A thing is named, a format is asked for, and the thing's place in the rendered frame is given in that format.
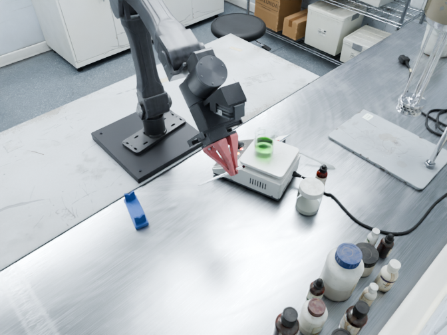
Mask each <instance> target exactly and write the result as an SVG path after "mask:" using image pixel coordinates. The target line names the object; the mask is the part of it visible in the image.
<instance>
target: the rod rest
mask: <svg viewBox="0 0 447 335"><path fill-rule="evenodd" d="M124 197H125V199H124V203H125V205H126V208H127V210H128V212H129V214H130V217H131V220H132V222H133V224H134V226H135V229H140V228H142V227H145V226H147V225H149V222H148V219H147V217H146V215H145V213H144V210H143V208H142V206H141V204H140V202H139V200H138V198H137V196H136V195H135V192H134V190H133V191H131V192H130V194H128V193H124Z"/></svg>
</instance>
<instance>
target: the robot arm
mask: <svg viewBox="0 0 447 335"><path fill-rule="evenodd" d="M109 2H110V6H111V9H112V12H113V14H114V16H115V17H116V18H117V19H120V22H121V25H122V26H123V28H124V30H125V33H126V36H127V38H128V42H129V45H130V50H131V53H132V58H133V62H134V68H135V71H136V90H137V92H136V95H137V99H138V103H137V107H136V113H137V115H139V117H140V119H141V120H142V121H143V126H144V127H143V129H141V130H139V131H138V132H137V133H135V134H133V135H131V136H130V137H129V138H127V139H125V140H124V141H122V145H123V146H124V147H125V148H126V149H128V150H130V151H131V152H132V153H133V154H135V155H140V154H141V153H143V152H145V151H146V150H147V149H149V148H150V147H152V146H153V145H154V144H156V143H158V142H159V141H160V140H162V139H164V138H165V137H166V136H168V135H170V134H171V133H172V132H174V131H175V130H177V129H178V128H180V127H181V126H183V125H184V124H185V123H186V120H185V119H184V118H182V117H181V116H179V115H177V114H175V113H174V112H170V108H171V106H172V99H171V97H170V95H169V94H168V93H167V92H166V91H165V90H164V86H163V85H162V83H161V80H160V77H159V75H158V70H157V67H156V61H155V56H154V50H153V46H152V40H153V42H154V47H155V50H156V52H157V53H158V59H159V61H160V62H161V64H162V66H163V68H164V71H165V73H166V76H167V78H168V80H169V82H171V81H174V80H178V79H181V78H185V77H186V78H185V80H184V81H183V82H182V83H181V84H180V85H179V89H180V91H181V93H182V96H183V97H184V100H185V101H186V104H187V106H188V108H189V109H190V113H191V115H192V118H193V119H194V122H195V123H196V126H197V128H198V130H199V134H197V135H195V136H194V137H193V138H191V139H189V140H188V141H187V143H188V145H189V147H192V146H193V145H195V144H198V143H200V142H201V143H203V146H201V147H202V150H203V152H204V153H205V154H206V155H207V156H209V157H210V158H211V159H213V160H214V161H215V162H217V163H218V164H219V165H221V167H223V168H224V170H225V171H226V172H227V173H228V174H229V175H230V176H234V175H236V174H238V171H235V170H234V169H235V168H238V164H237V148H238V138H239V136H238V134H237V132H236V130H234V131H232V130H233V129H232V128H233V127H235V126H239V125H241V124H243V121H242V119H241V117H244V116H245V102H247V98H246V96H245V94H244V92H243V89H242V87H241V85H240V83H239V82H236V83H233V84H229V85H227V86H223V87H220V86H221V85H222V84H223V83H224V82H225V81H226V79H227V67H226V65H225V64H224V62H223V61H222V60H221V59H220V58H218V57H217V56H216V55H215V53H214V50H213V48H211V47H210V48H207V49H206V48H205V46H204V44H203V43H202V42H200V43H199V42H198V40H197V38H196V37H195V36H194V34H193V32H192V31H191V30H190V29H186V28H185V26H183V24H181V23H180V22H179V21H178V20H177V19H176V18H175V17H174V16H173V14H171V12H170V11H169V9H168V8H167V6H166V5H165V3H164V2H163V0H109ZM164 113H167V114H165V115H164ZM228 145H229V147H228ZM229 148H230V151H229ZM216 150H217V151H218V153H219V154H220V156H221V157H222V158H221V157H220V156H219V154H218V153H217V152H216ZM230 152H231V154H230Z"/></svg>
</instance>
